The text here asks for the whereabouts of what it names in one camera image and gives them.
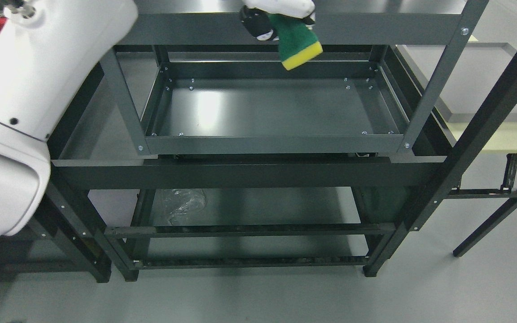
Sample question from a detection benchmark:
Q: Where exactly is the grey metal shelf unit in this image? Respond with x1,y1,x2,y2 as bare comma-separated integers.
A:
100,0,488,155

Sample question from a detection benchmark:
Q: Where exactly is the green yellow sponge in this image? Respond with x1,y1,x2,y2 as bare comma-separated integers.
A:
267,14,324,71

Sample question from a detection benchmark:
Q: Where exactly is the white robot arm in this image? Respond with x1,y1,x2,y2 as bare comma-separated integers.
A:
0,0,138,236

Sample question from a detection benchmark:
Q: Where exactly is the clear plastic bag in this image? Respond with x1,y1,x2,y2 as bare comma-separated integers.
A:
154,188,207,226

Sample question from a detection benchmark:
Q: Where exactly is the black metal rack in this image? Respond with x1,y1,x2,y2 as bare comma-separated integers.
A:
0,52,517,283

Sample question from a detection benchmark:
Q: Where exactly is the white robotic hand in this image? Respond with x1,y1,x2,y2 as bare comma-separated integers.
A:
238,0,316,41

